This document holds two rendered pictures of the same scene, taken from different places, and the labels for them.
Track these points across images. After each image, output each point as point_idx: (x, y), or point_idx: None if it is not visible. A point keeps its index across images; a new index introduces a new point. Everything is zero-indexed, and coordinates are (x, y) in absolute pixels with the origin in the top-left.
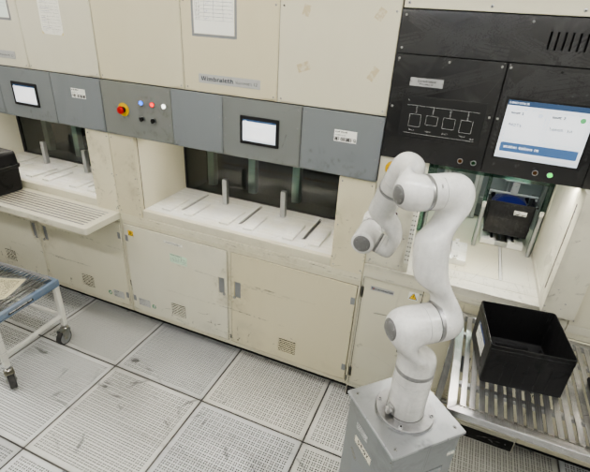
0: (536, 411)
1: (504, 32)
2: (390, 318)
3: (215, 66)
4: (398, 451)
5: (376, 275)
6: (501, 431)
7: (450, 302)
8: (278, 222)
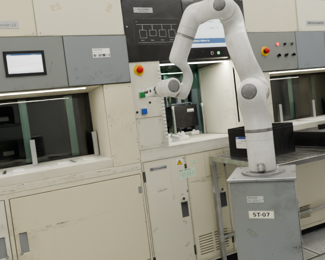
0: (298, 154)
1: None
2: (246, 84)
3: None
4: (292, 176)
5: (150, 157)
6: (301, 163)
7: (261, 70)
8: (37, 166)
